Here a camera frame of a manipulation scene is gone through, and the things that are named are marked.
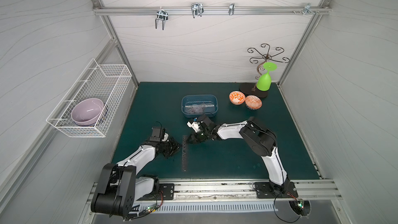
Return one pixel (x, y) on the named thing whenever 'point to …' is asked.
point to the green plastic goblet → (264, 81)
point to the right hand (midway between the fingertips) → (185, 141)
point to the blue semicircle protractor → (196, 109)
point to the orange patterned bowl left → (237, 97)
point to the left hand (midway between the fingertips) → (182, 147)
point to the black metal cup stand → (251, 89)
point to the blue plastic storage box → (209, 99)
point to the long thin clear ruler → (199, 106)
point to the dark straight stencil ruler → (184, 153)
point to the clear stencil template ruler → (186, 110)
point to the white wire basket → (107, 82)
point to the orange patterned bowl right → (253, 102)
